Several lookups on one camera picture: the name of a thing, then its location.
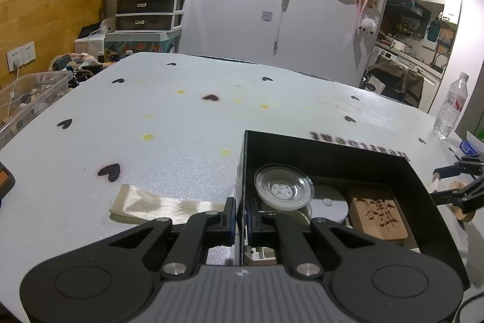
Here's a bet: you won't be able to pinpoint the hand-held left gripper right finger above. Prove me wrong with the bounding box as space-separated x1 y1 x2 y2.
244 199 394 277

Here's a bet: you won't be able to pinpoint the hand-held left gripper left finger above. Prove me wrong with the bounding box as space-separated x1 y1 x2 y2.
107 197 237 279

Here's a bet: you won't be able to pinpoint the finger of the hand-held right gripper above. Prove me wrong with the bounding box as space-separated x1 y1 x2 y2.
432 155 484 180
430 175 484 213

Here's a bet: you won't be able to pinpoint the round wooden disc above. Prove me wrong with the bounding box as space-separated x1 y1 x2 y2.
449 181 479 222

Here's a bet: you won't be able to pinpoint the carved wooden block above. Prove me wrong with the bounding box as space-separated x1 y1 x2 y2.
347 186 410 241

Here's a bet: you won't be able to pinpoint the black cardboard box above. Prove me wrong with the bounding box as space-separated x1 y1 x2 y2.
237 130 471 292

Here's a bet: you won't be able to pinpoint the small blue box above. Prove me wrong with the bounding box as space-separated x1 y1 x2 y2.
457 132 484 157

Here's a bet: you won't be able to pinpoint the white plastic part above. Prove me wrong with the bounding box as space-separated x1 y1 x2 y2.
245 246 280 262

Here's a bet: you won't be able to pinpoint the grey round lid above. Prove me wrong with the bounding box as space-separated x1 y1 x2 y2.
297 205 314 229

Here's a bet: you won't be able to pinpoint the clear plastic water bottle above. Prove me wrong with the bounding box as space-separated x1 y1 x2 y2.
433 72 469 140

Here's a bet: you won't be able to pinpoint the chair with brown jacket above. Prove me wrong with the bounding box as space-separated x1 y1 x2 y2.
364 60 425 109

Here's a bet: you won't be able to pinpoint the teal hanging bottle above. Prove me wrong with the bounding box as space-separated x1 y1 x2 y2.
427 17 441 42

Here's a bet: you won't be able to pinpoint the kitchen spice shelf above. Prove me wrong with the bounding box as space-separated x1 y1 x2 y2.
386 0 432 41

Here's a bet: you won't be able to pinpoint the patterned cabinet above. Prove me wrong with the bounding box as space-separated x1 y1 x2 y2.
104 30 182 61

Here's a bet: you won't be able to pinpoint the pile of plush clutter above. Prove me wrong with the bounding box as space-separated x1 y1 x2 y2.
49 52 105 90

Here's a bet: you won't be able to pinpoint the white box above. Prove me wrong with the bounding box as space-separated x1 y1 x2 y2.
74 33 106 61

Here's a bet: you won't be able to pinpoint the black power strip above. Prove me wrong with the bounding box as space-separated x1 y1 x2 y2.
0 162 16 208

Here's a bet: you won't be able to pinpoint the clear plastic storage bin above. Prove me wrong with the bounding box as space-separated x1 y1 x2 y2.
0 71 74 150

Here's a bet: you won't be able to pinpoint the white plastic drawer unit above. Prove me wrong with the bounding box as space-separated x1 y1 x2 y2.
114 0 188 33

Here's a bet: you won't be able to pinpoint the black tablet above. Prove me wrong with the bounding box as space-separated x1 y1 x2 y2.
78 24 101 38

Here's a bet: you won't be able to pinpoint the hanging cord ornament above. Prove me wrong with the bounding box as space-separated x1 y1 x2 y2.
273 0 295 56

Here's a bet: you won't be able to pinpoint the white charger cable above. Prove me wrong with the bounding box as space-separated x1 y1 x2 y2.
2 66 23 127

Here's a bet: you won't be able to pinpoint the white wall sockets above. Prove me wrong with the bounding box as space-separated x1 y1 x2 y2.
6 41 36 72

